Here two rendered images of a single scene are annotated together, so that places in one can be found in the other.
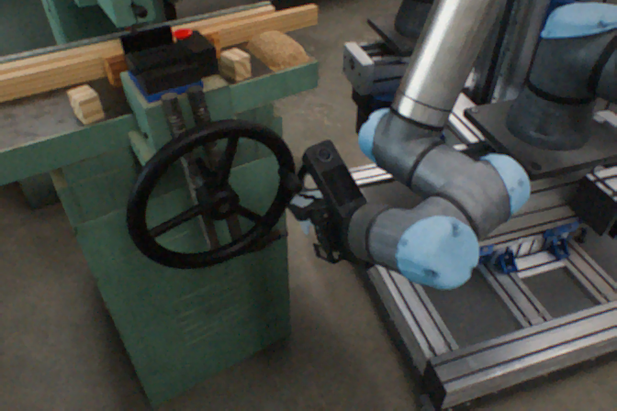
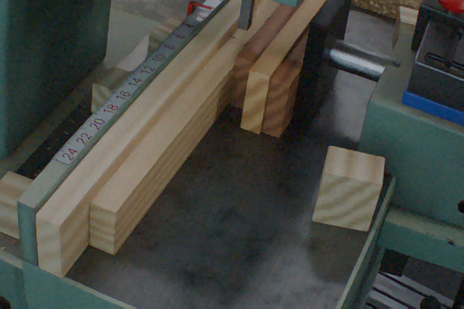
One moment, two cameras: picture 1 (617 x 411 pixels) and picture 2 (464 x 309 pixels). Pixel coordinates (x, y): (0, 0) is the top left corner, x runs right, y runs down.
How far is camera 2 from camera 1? 0.86 m
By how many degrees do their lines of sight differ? 33
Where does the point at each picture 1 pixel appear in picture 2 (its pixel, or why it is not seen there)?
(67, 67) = (190, 121)
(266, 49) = not seen: outside the picture
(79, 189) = not seen: outside the picture
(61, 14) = (14, 11)
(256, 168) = not seen: hidden behind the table
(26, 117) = (233, 266)
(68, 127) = (348, 250)
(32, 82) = (153, 180)
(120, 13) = not seen: outside the picture
